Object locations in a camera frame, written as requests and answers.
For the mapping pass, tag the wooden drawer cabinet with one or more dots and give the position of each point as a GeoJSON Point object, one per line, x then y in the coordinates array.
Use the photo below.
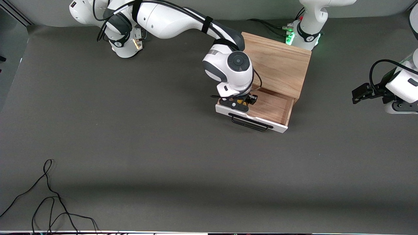
{"type": "Point", "coordinates": [281, 62]}

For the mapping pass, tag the yellow cube block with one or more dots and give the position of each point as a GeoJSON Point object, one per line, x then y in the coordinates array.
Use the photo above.
{"type": "Point", "coordinates": [242, 103]}

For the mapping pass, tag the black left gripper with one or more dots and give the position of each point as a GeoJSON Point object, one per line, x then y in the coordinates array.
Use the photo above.
{"type": "Point", "coordinates": [380, 88]}

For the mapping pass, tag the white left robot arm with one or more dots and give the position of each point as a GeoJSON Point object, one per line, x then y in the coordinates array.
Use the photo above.
{"type": "Point", "coordinates": [312, 19]}

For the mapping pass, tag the aluminium frame rail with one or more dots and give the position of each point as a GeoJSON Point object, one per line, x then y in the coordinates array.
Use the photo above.
{"type": "Point", "coordinates": [412, 6]}

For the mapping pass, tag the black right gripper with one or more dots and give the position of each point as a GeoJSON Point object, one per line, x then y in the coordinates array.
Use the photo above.
{"type": "Point", "coordinates": [251, 99]}

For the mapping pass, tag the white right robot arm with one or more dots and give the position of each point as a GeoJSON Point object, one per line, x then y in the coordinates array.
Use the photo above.
{"type": "Point", "coordinates": [163, 19]}

